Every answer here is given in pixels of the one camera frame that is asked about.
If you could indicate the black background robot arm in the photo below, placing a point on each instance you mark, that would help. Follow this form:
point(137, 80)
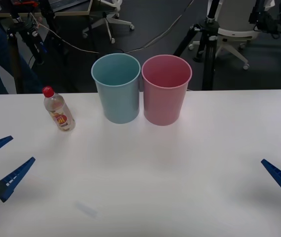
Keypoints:
point(269, 23)

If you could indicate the dark desk with wooden edge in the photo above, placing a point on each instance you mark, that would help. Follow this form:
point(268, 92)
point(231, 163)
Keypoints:
point(71, 11)

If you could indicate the black camera tripod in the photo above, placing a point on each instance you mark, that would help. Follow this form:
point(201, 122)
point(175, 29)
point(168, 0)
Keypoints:
point(209, 49)
point(14, 49)

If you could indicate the pale blue plastic bin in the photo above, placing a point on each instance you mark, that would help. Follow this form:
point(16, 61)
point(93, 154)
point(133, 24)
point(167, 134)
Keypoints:
point(120, 101)

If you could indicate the clear bottle with red cap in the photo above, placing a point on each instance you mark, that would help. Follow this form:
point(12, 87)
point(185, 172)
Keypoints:
point(60, 112)

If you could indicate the white office chair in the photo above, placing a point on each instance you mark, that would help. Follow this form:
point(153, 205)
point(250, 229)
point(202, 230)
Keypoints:
point(236, 30)
point(107, 22)

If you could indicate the pink plastic bin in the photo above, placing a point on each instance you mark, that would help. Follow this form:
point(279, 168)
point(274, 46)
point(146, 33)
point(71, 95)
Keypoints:
point(165, 103)

